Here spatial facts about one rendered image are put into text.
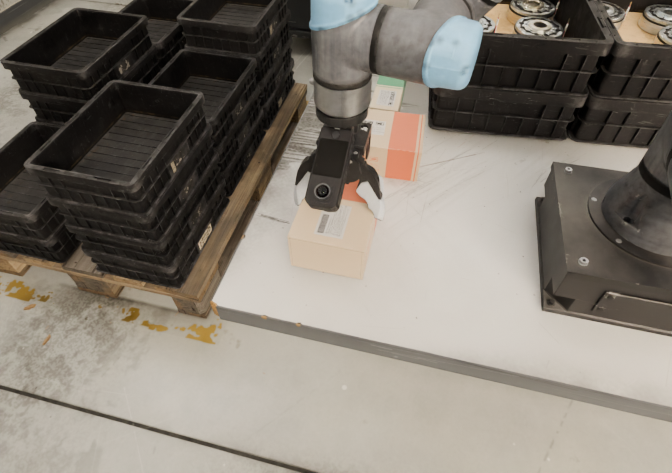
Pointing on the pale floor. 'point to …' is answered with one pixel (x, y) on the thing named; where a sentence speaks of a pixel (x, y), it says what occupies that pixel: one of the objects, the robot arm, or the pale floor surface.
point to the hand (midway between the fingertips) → (337, 215)
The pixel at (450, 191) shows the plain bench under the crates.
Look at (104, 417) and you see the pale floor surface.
